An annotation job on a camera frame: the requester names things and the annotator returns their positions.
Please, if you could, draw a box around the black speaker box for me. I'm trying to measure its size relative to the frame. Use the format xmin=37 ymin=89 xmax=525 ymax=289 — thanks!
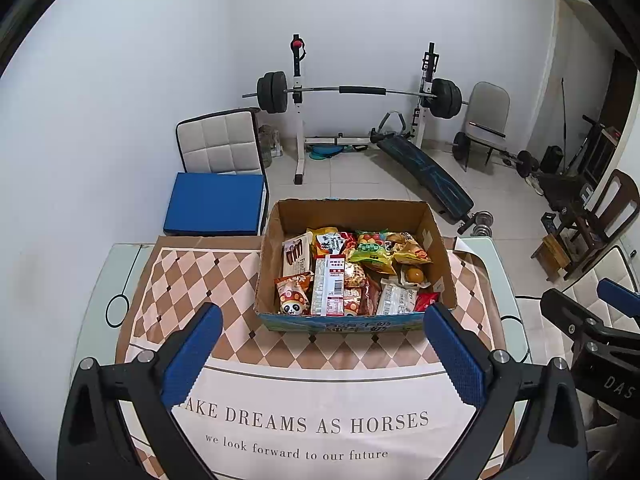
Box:
xmin=541 ymin=145 xmax=563 ymax=173

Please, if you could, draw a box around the green candy bag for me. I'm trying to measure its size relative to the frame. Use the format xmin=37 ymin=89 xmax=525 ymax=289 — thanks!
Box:
xmin=347 ymin=229 xmax=398 ymax=276

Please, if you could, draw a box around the long barbell with black plates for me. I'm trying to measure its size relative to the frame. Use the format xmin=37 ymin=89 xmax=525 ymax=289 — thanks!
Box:
xmin=242 ymin=71 xmax=468 ymax=121

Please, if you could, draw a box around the small wooden stool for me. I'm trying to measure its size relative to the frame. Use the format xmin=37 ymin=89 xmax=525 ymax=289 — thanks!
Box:
xmin=531 ymin=235 xmax=572 ymax=281

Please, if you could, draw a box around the clear white bread packet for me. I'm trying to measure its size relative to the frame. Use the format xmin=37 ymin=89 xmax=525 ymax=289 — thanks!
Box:
xmin=376 ymin=280 xmax=418 ymax=316

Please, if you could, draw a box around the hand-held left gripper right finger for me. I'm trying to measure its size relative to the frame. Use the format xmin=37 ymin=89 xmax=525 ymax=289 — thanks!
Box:
xmin=423 ymin=302 xmax=588 ymax=480

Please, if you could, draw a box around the brown red snack packet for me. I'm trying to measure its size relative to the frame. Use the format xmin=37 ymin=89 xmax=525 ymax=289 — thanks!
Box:
xmin=361 ymin=272 xmax=383 ymax=317

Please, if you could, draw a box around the red panda snack packet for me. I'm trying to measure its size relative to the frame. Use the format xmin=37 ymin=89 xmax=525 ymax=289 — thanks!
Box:
xmin=274 ymin=272 xmax=315 ymax=317

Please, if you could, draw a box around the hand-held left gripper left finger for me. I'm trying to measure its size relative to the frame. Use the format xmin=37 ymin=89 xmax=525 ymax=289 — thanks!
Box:
xmin=57 ymin=303 xmax=224 ymax=480

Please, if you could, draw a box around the cardboard box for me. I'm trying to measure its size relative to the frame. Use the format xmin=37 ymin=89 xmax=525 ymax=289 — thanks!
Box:
xmin=254 ymin=198 xmax=458 ymax=333

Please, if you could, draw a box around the white chocolate stick box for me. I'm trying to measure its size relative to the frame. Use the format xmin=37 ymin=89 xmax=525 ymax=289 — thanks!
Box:
xmin=281 ymin=232 xmax=313 ymax=278

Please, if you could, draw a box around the clear water jug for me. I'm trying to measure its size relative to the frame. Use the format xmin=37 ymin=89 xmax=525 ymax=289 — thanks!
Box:
xmin=257 ymin=125 xmax=281 ymax=168

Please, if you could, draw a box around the grey chair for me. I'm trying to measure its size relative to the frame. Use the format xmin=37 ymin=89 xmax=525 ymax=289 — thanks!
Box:
xmin=462 ymin=81 xmax=512 ymax=171

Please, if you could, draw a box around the black sit-up bench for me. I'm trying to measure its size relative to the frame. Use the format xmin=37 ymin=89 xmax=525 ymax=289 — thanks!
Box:
xmin=370 ymin=110 xmax=475 ymax=226

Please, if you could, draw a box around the white padded chair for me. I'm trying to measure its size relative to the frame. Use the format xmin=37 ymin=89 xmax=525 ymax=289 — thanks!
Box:
xmin=562 ymin=245 xmax=640 ymax=311
xmin=175 ymin=107 xmax=271 ymax=196

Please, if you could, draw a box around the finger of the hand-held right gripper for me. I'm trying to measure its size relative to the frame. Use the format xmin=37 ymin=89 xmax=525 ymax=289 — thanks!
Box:
xmin=596 ymin=277 xmax=640 ymax=320
xmin=540 ymin=287 xmax=640 ymax=356

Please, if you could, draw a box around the blue cushion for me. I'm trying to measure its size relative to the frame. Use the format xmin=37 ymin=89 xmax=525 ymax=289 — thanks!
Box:
xmin=162 ymin=172 xmax=266 ymax=237

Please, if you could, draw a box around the dark wooden chair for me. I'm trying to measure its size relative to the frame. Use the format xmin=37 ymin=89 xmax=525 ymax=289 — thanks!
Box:
xmin=555 ymin=169 xmax=640 ymax=281

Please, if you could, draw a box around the orange mushroom snack packet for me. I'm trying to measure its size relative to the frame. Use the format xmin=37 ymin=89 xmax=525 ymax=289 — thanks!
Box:
xmin=342 ymin=287 xmax=363 ymax=317

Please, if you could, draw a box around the checkered brown printed tablecloth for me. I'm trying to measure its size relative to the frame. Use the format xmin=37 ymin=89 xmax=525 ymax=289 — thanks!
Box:
xmin=114 ymin=234 xmax=516 ymax=480

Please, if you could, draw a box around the yellow bread bag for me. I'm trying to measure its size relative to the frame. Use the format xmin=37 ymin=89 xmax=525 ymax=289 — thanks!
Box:
xmin=387 ymin=231 xmax=433 ymax=267

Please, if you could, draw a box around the teal balance disc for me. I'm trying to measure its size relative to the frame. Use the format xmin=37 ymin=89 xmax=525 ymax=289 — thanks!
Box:
xmin=306 ymin=145 xmax=353 ymax=161

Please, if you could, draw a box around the white barcode snack packet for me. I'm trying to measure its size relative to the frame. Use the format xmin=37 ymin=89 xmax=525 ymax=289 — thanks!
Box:
xmin=310 ymin=254 xmax=347 ymax=317

